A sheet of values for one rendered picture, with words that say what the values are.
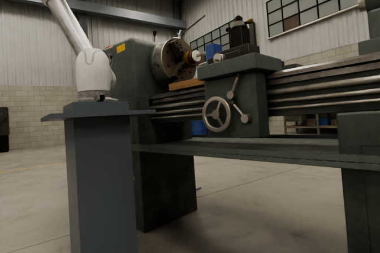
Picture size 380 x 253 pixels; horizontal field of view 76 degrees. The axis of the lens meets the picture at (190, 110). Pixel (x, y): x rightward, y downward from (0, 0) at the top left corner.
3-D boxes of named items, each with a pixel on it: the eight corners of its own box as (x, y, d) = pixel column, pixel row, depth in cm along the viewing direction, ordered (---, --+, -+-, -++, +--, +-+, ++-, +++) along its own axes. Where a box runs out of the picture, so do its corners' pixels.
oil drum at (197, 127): (185, 139, 837) (184, 113, 840) (199, 137, 870) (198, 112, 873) (195, 139, 788) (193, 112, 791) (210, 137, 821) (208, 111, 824)
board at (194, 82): (168, 91, 144) (168, 84, 144) (208, 92, 169) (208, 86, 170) (207, 83, 123) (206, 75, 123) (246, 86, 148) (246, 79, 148)
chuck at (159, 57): (149, 77, 155) (156, 33, 162) (184, 92, 176) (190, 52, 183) (157, 74, 149) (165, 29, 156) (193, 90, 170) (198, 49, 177)
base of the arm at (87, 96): (81, 101, 106) (80, 88, 106) (71, 105, 124) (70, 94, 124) (122, 100, 116) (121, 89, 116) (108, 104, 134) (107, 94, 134)
